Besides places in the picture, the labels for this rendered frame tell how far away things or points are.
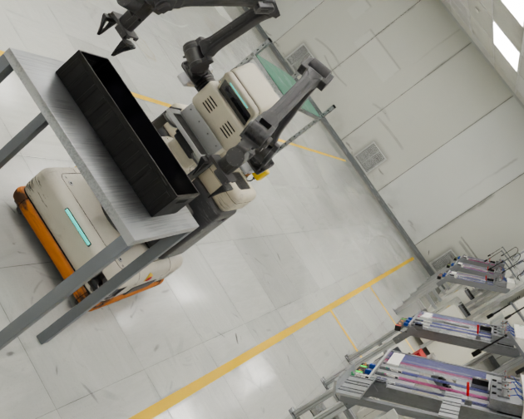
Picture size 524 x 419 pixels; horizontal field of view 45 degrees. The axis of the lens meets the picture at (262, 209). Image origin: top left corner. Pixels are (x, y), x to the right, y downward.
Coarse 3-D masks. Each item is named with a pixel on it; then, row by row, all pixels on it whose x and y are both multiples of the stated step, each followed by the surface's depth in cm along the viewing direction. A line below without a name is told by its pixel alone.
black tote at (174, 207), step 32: (64, 64) 200; (96, 64) 212; (96, 96) 197; (128, 96) 212; (96, 128) 198; (128, 128) 194; (128, 160) 195; (160, 160) 210; (160, 192) 192; (192, 192) 207
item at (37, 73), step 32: (0, 64) 187; (32, 64) 192; (32, 96) 185; (64, 96) 196; (32, 128) 234; (64, 128) 183; (0, 160) 240; (96, 160) 187; (96, 192) 180; (128, 192) 192; (128, 224) 179; (160, 224) 196; (192, 224) 216; (96, 256) 181; (64, 288) 186; (32, 320) 190; (64, 320) 235
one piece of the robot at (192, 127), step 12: (168, 108) 240; (180, 108) 251; (192, 108) 247; (156, 120) 245; (168, 120) 242; (180, 120) 244; (192, 120) 247; (180, 132) 239; (192, 132) 246; (204, 132) 246; (180, 144) 251; (192, 144) 238; (204, 144) 246; (216, 144) 245; (192, 156) 240; (204, 168) 247
